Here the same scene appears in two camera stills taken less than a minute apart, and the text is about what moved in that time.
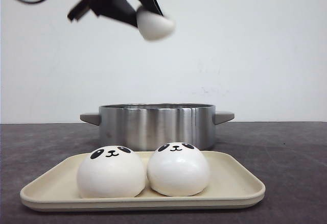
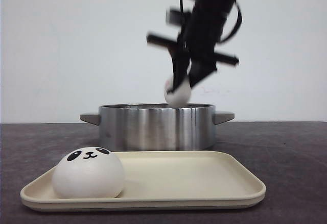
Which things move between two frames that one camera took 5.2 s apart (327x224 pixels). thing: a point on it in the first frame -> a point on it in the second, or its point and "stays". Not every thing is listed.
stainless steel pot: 146,126 stays
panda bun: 111,172 -> 89,172
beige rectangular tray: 233,183 stays
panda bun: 178,169 -> 179,97
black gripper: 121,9 -> 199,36
